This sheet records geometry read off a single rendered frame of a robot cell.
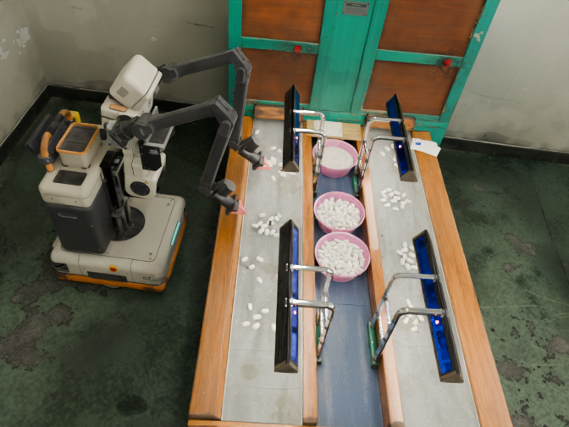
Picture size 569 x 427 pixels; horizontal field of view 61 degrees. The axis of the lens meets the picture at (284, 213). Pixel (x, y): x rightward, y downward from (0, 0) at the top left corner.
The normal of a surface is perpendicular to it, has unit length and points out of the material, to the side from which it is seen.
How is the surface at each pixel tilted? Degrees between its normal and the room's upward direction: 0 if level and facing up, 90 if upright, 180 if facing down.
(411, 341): 0
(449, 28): 90
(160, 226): 0
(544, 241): 0
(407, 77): 91
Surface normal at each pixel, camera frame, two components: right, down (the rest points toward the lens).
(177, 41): -0.10, 0.73
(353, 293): 0.09, -0.67
